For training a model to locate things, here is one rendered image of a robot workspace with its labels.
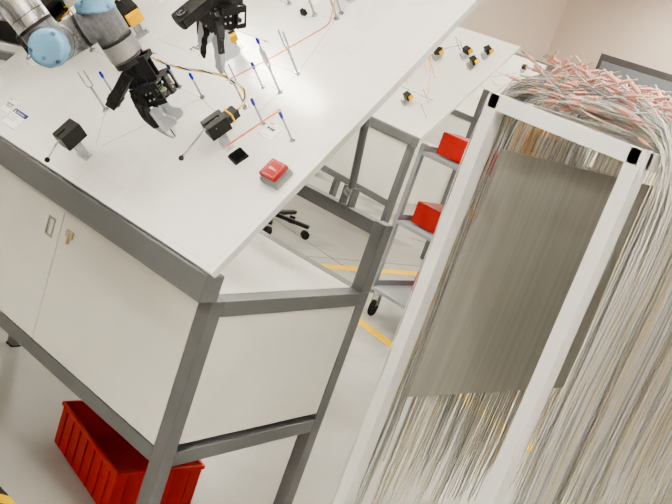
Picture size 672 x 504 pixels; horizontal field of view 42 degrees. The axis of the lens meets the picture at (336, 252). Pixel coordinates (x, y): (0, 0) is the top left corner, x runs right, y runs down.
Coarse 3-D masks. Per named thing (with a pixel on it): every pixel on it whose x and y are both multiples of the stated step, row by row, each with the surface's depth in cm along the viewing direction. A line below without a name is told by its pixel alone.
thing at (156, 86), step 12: (132, 60) 191; (144, 60) 191; (132, 72) 195; (144, 72) 193; (156, 72) 195; (168, 72) 198; (132, 84) 197; (144, 84) 195; (156, 84) 193; (168, 84) 197; (132, 96) 196; (144, 96) 197; (156, 96) 196; (168, 96) 197
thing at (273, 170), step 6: (270, 162) 204; (276, 162) 204; (264, 168) 204; (270, 168) 203; (276, 168) 203; (282, 168) 202; (264, 174) 203; (270, 174) 202; (276, 174) 202; (282, 174) 203; (270, 180) 202; (276, 180) 202
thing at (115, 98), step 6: (126, 72) 195; (120, 78) 195; (126, 78) 195; (132, 78) 196; (120, 84) 196; (126, 84) 196; (114, 90) 198; (120, 90) 197; (126, 90) 200; (108, 96) 200; (114, 96) 199; (120, 96) 198; (108, 102) 200; (114, 102) 200; (120, 102) 201; (114, 108) 201
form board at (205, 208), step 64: (256, 0) 250; (384, 0) 234; (448, 0) 227; (64, 64) 257; (192, 64) 240; (256, 64) 233; (320, 64) 226; (384, 64) 219; (0, 128) 247; (128, 128) 231; (192, 128) 224; (256, 128) 218; (320, 128) 212; (128, 192) 217; (192, 192) 211; (256, 192) 205; (192, 256) 198
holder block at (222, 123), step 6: (210, 114) 212; (216, 114) 211; (222, 114) 210; (204, 120) 211; (210, 120) 211; (216, 120) 210; (222, 120) 209; (228, 120) 211; (204, 126) 211; (210, 126) 209; (216, 126) 209; (222, 126) 210; (228, 126) 212; (210, 132) 210; (216, 132) 211; (222, 132) 212; (216, 138) 212
